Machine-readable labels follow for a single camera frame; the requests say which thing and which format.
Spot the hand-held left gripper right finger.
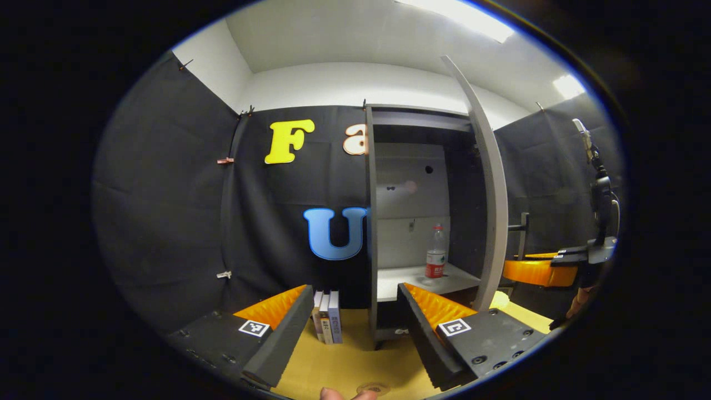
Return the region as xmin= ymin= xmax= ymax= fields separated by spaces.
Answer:
xmin=397 ymin=282 xmax=550 ymax=391

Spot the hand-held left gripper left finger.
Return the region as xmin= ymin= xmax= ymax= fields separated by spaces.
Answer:
xmin=167 ymin=284 xmax=315 ymax=389

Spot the black cabinet door handle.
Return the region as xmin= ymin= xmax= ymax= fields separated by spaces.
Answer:
xmin=508 ymin=213 xmax=530 ymax=262

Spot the clear plastic bottle red cap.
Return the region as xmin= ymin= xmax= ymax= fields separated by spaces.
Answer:
xmin=425 ymin=224 xmax=448 ymax=279

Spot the dark grey cabinet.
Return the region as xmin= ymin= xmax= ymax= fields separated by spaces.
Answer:
xmin=364 ymin=104 xmax=489 ymax=351

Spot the thin beige book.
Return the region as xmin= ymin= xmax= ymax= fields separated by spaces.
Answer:
xmin=312 ymin=290 xmax=324 ymax=341

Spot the white book yellow spine print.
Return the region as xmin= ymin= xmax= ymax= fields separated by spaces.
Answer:
xmin=319 ymin=292 xmax=333 ymax=344

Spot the blue-grey book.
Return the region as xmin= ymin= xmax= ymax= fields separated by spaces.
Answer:
xmin=328 ymin=290 xmax=343 ymax=344

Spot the black backdrop cloth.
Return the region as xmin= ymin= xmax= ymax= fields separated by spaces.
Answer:
xmin=92 ymin=50 xmax=625 ymax=334

